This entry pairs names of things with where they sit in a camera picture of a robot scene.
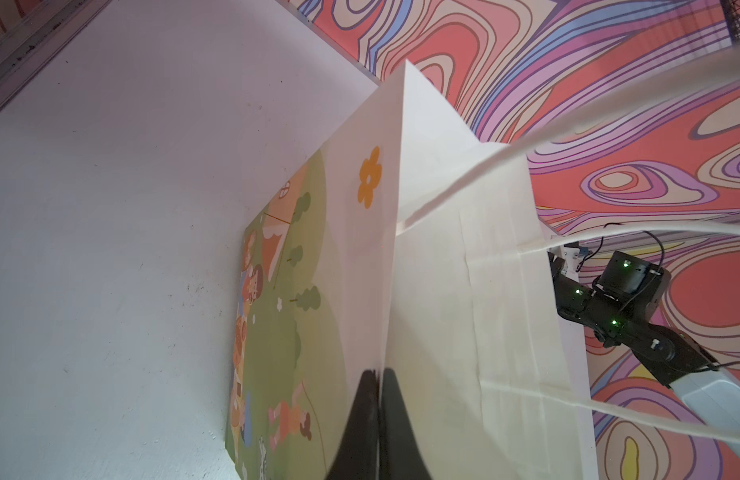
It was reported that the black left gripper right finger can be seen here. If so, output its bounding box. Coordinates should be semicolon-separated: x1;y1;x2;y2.
379;368;432;480

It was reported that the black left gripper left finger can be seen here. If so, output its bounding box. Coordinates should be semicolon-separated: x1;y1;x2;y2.
326;370;379;480

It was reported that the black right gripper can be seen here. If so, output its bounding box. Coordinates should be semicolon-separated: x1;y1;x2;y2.
548;252;595;327

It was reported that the white paper bag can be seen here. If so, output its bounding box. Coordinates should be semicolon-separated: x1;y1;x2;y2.
226;47;740;479

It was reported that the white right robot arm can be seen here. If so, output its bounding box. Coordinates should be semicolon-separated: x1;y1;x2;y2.
548;233;740;459

